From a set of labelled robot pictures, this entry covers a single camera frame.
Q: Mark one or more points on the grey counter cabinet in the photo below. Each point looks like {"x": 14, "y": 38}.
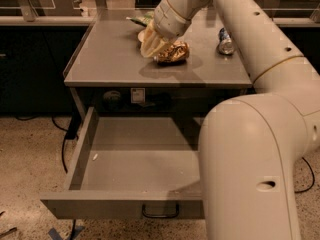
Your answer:
{"x": 109, "y": 64}

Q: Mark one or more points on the white label sticker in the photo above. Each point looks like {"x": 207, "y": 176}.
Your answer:
{"x": 137, "y": 95}

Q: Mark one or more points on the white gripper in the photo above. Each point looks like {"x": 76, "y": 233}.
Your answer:
{"x": 167, "y": 24}

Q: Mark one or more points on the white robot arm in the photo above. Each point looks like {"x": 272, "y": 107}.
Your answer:
{"x": 248, "y": 144}

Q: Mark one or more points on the green chip bag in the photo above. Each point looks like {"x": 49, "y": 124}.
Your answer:
{"x": 143, "y": 20}

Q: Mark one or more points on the open grey drawer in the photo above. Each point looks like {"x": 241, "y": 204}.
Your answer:
{"x": 142, "y": 160}

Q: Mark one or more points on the white bowl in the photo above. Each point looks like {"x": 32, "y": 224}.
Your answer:
{"x": 141, "y": 36}

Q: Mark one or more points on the black drawer handle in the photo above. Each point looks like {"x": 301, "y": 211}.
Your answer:
{"x": 160, "y": 212}

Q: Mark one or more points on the crushed orange soda can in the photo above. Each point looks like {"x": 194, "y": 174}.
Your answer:
{"x": 177, "y": 52}

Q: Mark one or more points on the blue soda can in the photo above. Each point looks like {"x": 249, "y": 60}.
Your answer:
{"x": 225, "y": 46}

